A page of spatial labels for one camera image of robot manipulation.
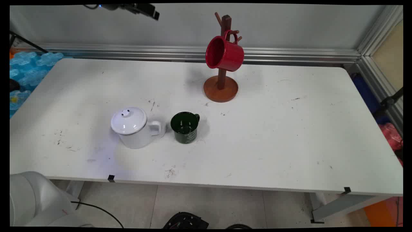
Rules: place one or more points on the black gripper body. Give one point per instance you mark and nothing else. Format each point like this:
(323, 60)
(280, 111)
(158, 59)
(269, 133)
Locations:
(138, 9)

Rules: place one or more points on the red ceramic mug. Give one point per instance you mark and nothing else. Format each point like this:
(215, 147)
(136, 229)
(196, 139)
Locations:
(225, 54)

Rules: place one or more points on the white enamel pot lid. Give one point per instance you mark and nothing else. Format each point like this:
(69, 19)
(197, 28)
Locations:
(128, 120)

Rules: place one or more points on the thin black tripod leg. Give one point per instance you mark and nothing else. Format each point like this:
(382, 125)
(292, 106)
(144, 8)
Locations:
(29, 42)

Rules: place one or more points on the brown wooden mug tree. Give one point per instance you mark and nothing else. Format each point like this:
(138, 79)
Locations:
(221, 91)

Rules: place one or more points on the blue water bottle packs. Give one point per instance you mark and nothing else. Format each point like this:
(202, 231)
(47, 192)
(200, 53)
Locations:
(30, 71)

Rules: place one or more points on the dark green enamel mug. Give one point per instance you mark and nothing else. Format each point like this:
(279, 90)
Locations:
(185, 129)

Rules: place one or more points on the white enamel pot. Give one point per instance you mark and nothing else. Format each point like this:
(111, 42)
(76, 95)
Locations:
(138, 138)

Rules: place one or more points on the small orange object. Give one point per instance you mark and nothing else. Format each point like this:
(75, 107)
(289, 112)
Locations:
(13, 51)

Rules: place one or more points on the black tape marker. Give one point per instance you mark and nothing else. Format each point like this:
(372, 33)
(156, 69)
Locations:
(111, 178)
(347, 190)

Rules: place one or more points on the black device on floor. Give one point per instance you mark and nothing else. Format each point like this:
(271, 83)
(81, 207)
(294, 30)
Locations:
(185, 220)

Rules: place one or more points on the blue container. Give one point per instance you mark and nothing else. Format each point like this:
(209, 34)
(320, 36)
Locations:
(365, 93)

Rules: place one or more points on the black stand with clamp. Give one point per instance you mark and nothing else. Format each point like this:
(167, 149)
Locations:
(388, 102)

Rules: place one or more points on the grey table leg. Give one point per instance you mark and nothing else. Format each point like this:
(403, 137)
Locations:
(341, 206)

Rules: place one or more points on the red plastic bag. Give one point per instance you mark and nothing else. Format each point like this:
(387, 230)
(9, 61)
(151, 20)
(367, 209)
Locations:
(391, 138)

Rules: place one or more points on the orange box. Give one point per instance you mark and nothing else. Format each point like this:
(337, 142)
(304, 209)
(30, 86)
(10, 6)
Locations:
(379, 212)

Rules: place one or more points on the long aluminium frame rail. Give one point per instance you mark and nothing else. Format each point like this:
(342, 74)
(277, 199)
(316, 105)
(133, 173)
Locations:
(161, 51)

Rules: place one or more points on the short aluminium frame rail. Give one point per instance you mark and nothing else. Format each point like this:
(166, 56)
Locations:
(383, 48)

